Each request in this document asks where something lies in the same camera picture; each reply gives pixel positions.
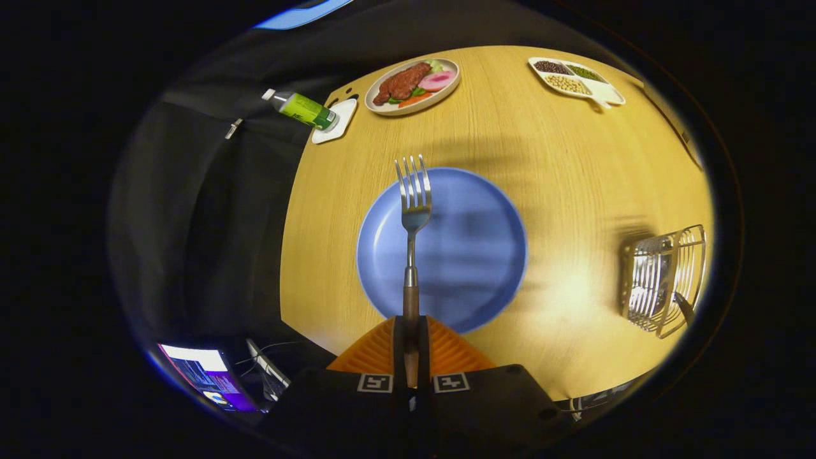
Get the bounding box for blue plate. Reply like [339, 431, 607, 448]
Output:
[356, 167, 528, 335]

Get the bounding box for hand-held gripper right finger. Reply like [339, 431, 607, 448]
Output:
[418, 316, 574, 459]

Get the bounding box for white square coaster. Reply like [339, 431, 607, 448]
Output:
[311, 98, 358, 145]

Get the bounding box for perforated metal basket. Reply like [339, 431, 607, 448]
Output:
[620, 224, 707, 339]

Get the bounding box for white divided bean dish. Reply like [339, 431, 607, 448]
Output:
[528, 57, 626, 108]

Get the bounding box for beige plate with food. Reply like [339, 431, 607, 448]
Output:
[365, 58, 461, 117]

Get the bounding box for brown steak piece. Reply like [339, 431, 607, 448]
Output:
[373, 62, 432, 106]

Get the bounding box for pink ham slice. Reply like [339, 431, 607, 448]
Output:
[418, 70, 456, 92]

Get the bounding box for green label plastic bottle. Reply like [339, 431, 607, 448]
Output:
[261, 89, 339, 131]

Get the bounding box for computer monitor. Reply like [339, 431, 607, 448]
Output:
[156, 344, 259, 413]

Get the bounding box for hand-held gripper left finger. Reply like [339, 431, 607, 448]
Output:
[268, 316, 412, 459]

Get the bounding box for white device stand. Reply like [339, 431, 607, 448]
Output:
[245, 338, 291, 399]

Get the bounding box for wooden handle metal fork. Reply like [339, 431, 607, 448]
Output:
[394, 154, 433, 390]

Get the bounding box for wooden handle metal spoon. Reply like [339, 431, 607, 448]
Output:
[674, 292, 697, 327]

